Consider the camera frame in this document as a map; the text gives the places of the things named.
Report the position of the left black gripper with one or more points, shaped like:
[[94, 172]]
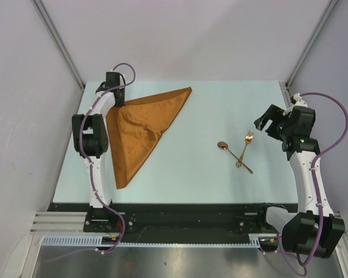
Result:
[[122, 102]]

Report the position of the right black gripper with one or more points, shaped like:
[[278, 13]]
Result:
[[272, 113]]

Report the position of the gold fork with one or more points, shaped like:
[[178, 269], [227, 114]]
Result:
[[248, 140]]

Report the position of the orange cloth napkin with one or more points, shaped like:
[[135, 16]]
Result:
[[135, 130]]

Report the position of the copper spoon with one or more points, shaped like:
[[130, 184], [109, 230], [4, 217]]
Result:
[[224, 146]]

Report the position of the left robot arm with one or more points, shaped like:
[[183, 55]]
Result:
[[90, 136]]

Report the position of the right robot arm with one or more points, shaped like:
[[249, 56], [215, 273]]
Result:
[[314, 227]]

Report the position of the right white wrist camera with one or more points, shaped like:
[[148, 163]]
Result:
[[296, 101]]

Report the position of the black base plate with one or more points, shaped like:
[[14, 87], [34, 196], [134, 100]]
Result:
[[172, 224]]

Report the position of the aluminium frame rail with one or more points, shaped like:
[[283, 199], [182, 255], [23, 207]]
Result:
[[58, 223]]

